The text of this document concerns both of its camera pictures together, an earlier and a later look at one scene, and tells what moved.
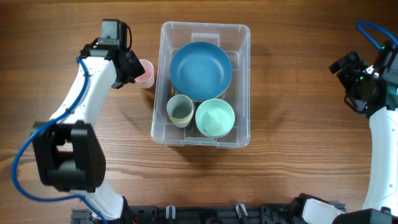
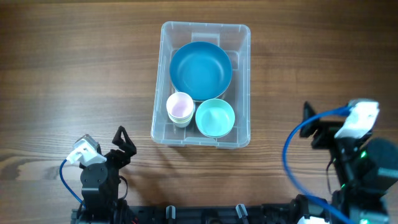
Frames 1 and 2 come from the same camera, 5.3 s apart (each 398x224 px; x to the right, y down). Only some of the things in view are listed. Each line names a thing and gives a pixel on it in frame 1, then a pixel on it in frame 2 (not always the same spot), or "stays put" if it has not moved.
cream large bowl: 206,100 stays put
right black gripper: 356,66 -> 322,127
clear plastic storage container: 202,87 stays put
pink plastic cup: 147,79 -> 180,105
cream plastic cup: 181,124 stays put
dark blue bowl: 201,70 stays put
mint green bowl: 214,117 stays put
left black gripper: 137,68 -> 124,158
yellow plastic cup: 180,121 stays put
